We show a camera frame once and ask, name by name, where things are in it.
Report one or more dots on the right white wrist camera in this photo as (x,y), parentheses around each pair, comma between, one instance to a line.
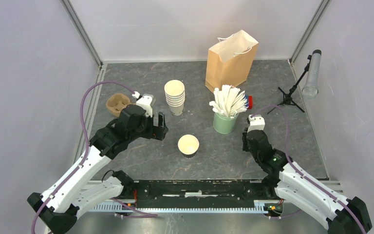
(256,122)

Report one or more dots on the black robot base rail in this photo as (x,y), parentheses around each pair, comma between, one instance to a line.
(202,194)

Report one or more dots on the green straw holder cup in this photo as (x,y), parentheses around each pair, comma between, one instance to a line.
(224,125)

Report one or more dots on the stack of white paper cups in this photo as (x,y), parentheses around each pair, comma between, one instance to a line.
(175,96)

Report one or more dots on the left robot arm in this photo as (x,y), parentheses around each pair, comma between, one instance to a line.
(61,205)

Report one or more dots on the red and blue small box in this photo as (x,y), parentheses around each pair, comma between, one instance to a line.
(249,102)

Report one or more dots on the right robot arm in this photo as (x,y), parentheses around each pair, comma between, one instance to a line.
(287,180)

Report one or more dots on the brown paper takeout bag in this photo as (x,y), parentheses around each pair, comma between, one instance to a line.
(229,61)

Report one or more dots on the bundle of wrapped paper straws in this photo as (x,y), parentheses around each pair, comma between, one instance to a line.
(228,101)

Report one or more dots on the single white paper cup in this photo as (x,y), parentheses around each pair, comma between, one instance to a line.
(188,145)

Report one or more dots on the stack of pulp cup carriers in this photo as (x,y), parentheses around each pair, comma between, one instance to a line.
(116,103)

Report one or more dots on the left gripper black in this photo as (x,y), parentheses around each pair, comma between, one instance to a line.
(156,132)

